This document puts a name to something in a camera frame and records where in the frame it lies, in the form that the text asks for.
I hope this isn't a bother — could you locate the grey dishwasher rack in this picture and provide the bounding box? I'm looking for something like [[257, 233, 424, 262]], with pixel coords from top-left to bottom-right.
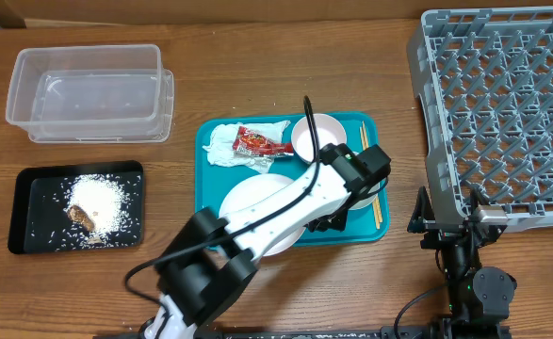
[[407, 6, 553, 232]]

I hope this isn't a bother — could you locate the pink white bowl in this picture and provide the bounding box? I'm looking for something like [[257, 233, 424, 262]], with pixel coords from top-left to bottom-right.
[[290, 113, 348, 166]]

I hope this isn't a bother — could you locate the teal serving tray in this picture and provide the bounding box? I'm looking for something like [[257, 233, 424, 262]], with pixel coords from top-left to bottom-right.
[[195, 115, 390, 247]]

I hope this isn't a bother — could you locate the red snack wrapper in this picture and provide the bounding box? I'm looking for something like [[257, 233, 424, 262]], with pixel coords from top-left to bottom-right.
[[232, 126, 294, 158]]

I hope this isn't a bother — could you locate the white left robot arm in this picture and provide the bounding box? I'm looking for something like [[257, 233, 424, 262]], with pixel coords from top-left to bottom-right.
[[140, 144, 391, 338]]

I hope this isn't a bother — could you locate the white napkin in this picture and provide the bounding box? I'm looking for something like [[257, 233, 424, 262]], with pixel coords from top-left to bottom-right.
[[203, 121, 290, 174]]

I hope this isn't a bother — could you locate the pile of white rice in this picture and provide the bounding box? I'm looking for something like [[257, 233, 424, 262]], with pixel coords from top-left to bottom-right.
[[30, 172, 143, 250]]

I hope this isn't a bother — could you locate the white round plate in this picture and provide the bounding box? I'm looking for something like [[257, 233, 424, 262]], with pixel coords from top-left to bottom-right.
[[219, 173, 311, 258]]

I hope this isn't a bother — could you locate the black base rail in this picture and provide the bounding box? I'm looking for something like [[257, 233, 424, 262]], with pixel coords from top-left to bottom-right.
[[92, 326, 512, 339]]

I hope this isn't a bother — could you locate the brown food scrap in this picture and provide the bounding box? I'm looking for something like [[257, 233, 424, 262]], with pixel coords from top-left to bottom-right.
[[67, 204, 95, 232]]

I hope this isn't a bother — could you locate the black plastic tray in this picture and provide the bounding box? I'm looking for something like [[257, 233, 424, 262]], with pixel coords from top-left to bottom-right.
[[8, 160, 144, 254]]

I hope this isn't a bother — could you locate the clear plastic bin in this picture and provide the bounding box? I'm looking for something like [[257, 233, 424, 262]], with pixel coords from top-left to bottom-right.
[[6, 44, 175, 143]]

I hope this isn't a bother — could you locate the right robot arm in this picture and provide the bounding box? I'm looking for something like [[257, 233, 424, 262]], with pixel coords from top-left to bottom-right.
[[394, 186, 517, 339]]

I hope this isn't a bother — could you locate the grey green saucer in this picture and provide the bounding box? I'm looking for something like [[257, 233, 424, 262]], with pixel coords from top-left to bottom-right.
[[350, 184, 381, 210]]

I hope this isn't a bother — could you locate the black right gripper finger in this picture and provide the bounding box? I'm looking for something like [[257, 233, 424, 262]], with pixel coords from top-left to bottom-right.
[[407, 186, 435, 234], [468, 187, 490, 221]]

